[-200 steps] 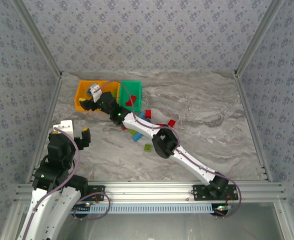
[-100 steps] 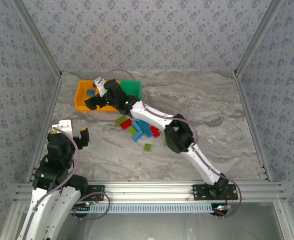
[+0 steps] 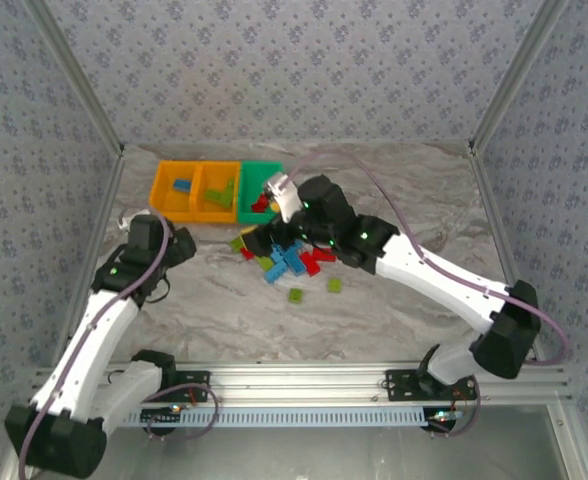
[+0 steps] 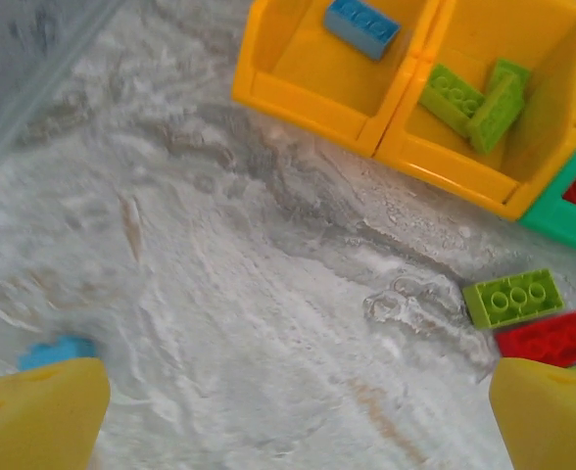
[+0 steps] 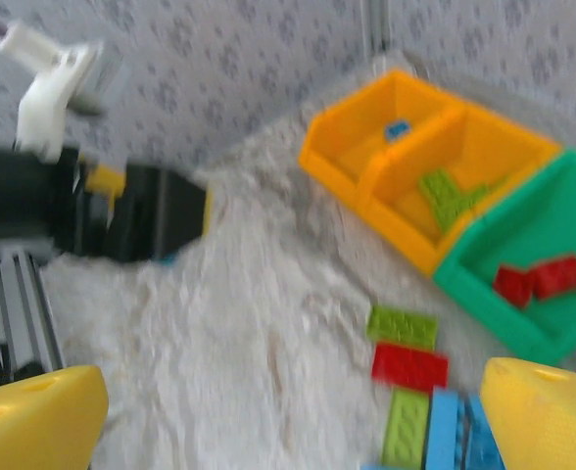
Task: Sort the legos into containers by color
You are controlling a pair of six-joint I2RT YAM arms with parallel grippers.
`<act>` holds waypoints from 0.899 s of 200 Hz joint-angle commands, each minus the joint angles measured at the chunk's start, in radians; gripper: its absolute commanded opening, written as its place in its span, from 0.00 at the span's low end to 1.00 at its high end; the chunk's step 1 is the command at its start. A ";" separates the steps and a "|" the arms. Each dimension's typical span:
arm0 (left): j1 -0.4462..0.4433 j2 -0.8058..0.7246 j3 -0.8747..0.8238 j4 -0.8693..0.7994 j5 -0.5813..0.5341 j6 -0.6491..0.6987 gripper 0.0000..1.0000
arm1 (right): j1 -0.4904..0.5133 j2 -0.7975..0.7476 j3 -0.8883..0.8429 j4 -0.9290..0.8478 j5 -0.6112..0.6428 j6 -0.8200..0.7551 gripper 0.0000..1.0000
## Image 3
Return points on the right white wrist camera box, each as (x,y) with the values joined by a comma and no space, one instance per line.
(284,197)

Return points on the small lime green lego brick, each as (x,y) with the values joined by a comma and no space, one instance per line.
(334,285)
(296,296)

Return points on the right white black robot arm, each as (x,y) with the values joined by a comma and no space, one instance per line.
(449,285)

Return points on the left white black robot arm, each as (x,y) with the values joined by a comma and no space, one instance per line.
(99,340)

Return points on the aluminium frame post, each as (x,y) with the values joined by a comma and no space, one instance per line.
(77,75)
(516,75)

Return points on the aluminium lower frame rail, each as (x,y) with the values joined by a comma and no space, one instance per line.
(571,445)

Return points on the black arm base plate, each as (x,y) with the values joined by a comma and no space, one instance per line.
(401,385)
(194,387)

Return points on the small red lego brick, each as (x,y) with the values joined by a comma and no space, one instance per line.
(256,209)

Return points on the black adapter board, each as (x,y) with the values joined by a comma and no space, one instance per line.
(161,415)
(444,417)

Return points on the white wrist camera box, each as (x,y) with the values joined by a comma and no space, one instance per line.
(284,197)
(126,222)

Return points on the green plastic bin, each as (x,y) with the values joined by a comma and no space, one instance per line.
(249,180)

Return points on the aluminium front frame beam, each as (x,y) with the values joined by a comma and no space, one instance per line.
(294,380)

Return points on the blue lego brick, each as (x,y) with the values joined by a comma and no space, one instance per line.
(276,251)
(182,185)
(275,274)
(294,263)
(294,246)

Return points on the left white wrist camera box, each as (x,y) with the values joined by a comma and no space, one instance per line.
(126,222)

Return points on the orange plastic bin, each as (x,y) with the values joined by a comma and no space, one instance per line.
(214,212)
(169,205)

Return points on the aluminium side rail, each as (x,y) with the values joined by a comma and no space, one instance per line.
(491,200)
(95,235)

